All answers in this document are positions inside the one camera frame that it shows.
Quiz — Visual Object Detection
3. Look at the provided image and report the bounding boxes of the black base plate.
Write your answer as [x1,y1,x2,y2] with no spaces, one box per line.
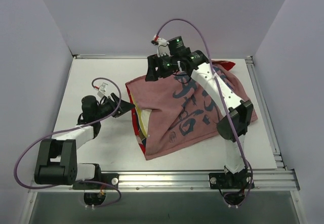
[72,173,119,190]
[209,171,252,190]

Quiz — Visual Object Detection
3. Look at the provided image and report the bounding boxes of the cream pillow yellow edge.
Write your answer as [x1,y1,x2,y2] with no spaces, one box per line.
[135,104,152,138]

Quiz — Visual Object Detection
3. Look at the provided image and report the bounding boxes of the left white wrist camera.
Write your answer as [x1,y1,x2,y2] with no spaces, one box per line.
[96,82,108,98]

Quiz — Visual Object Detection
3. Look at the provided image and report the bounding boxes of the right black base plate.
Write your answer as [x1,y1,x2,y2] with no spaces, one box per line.
[209,171,252,190]

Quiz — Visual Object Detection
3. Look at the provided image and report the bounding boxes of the aluminium front rail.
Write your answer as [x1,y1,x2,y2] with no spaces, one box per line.
[28,169,301,194]

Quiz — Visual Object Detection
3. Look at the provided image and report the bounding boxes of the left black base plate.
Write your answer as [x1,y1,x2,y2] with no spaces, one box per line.
[72,173,119,190]

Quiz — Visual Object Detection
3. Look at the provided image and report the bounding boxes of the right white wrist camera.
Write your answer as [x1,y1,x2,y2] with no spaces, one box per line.
[151,36,170,57]

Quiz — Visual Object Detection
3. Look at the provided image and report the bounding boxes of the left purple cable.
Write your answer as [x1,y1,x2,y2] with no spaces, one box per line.
[14,77,122,207]

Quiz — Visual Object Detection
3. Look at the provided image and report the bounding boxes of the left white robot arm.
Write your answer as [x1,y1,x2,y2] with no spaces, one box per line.
[34,93,135,189]

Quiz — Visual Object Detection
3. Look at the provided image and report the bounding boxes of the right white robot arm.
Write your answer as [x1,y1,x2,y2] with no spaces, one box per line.
[145,35,254,188]

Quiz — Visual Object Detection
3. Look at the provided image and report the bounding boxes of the red pink printed pillowcase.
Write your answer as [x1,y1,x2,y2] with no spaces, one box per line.
[125,60,259,161]

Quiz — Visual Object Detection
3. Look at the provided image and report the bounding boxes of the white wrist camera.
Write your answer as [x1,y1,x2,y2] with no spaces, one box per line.
[96,82,108,98]
[151,36,170,57]

